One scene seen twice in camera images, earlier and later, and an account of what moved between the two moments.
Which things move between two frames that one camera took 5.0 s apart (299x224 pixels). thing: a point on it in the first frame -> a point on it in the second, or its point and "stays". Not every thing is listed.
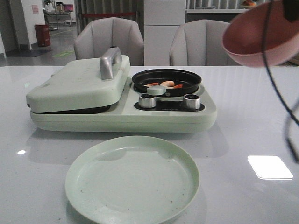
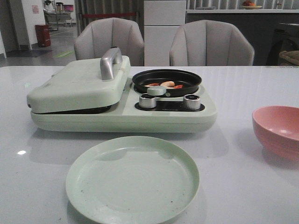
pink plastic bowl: x=243 y=38 -> x=276 y=128
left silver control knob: x=146 y=101 stays
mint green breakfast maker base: x=127 y=116 stays
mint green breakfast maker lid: x=85 y=85 stays
